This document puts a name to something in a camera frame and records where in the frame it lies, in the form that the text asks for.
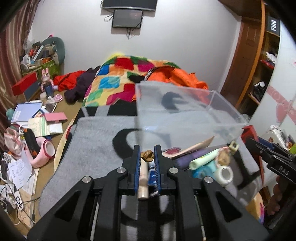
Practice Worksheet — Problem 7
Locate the grey black plush blanket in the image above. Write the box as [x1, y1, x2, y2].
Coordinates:
[38, 101, 265, 235]

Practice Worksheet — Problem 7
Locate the dark purple spray bottle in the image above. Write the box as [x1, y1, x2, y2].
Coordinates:
[173, 148, 213, 170]

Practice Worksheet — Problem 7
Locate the pink headphone case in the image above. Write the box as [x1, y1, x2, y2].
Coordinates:
[23, 128, 56, 168]

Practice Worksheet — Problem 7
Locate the orange puffer jacket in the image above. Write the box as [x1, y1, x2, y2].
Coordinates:
[128, 66, 209, 90]

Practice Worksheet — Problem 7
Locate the striped curtain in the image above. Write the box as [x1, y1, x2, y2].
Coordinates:
[0, 0, 40, 121]

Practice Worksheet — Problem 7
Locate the brown walnut bead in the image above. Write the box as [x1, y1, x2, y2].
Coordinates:
[140, 150, 154, 162]

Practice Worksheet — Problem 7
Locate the square keychain charm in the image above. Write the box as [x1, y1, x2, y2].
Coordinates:
[228, 141, 239, 155]

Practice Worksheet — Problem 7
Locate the person right hand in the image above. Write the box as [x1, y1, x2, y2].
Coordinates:
[266, 184, 282, 216]

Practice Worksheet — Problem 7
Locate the dark purple garment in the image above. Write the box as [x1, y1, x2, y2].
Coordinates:
[64, 65, 100, 104]

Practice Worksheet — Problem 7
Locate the wooden shoehorn white cap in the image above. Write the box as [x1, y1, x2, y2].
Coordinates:
[162, 136, 215, 159]

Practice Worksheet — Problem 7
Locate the beige cosmetic tube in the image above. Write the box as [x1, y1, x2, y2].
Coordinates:
[137, 159, 149, 200]

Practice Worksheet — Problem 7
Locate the colourful patchwork quilt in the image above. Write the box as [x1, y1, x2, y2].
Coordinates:
[82, 55, 178, 107]

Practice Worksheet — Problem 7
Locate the green cardboard box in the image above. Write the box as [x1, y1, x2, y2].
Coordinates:
[22, 60, 61, 78]

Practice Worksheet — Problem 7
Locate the green neck pillow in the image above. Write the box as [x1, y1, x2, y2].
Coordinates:
[42, 37, 65, 66]

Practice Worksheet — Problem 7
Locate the large wall television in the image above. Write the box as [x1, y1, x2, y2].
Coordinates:
[101, 0, 158, 11]

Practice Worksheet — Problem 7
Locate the light green tube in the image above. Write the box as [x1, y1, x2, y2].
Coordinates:
[189, 149, 220, 170]

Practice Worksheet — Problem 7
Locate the wooden door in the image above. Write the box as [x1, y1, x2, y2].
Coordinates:
[220, 16, 265, 109]

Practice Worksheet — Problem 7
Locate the red long box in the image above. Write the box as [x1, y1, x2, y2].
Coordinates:
[11, 72, 37, 96]

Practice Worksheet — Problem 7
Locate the teal tube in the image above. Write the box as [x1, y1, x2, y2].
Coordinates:
[192, 160, 217, 179]

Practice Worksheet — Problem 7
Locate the blue notebook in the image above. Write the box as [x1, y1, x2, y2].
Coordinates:
[11, 102, 43, 123]

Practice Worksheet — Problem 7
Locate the white tape roll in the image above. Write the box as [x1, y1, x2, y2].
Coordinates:
[213, 166, 234, 187]

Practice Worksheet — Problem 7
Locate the pink flat box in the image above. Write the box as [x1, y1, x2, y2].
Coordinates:
[44, 112, 67, 123]

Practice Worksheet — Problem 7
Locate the blue staples box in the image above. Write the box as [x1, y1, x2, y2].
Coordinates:
[147, 161, 158, 197]

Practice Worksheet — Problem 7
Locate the pink rabbit figurine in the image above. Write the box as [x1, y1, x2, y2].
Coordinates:
[41, 68, 54, 97]

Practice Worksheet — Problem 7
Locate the red jacket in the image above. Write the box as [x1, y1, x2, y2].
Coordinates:
[53, 70, 85, 92]

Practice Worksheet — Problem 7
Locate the clear plastic storage bin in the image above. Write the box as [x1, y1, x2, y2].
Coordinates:
[135, 81, 247, 150]

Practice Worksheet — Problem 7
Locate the small wall monitor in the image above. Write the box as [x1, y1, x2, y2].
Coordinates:
[112, 9, 143, 29]

